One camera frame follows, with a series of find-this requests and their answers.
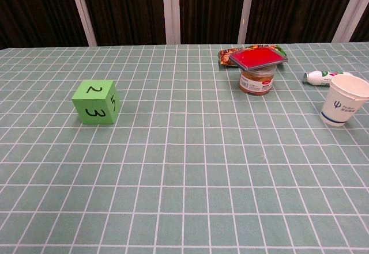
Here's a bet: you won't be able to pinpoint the orange green snack packet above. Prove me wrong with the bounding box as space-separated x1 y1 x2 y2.
218 44 288 69

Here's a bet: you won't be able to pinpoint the clear jar with red label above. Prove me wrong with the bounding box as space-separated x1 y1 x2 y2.
239 65 277 96

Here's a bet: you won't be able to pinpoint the green white grid tablecloth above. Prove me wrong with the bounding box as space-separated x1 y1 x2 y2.
0 42 369 254

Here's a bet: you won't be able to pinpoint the green numbered card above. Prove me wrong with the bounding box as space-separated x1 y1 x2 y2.
71 79 117 126

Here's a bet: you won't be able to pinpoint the white partition frame post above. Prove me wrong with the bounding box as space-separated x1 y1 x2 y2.
161 0 180 46
67 0 97 47
332 0 369 43
237 0 256 44

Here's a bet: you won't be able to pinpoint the white paper cup blue logo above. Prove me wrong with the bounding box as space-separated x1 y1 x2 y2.
319 74 369 127

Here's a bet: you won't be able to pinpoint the small white drink bottle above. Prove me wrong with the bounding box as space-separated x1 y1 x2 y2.
302 70 354 88

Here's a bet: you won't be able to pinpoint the red flat box grey rim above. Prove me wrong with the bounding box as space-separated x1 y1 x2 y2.
229 47 289 71

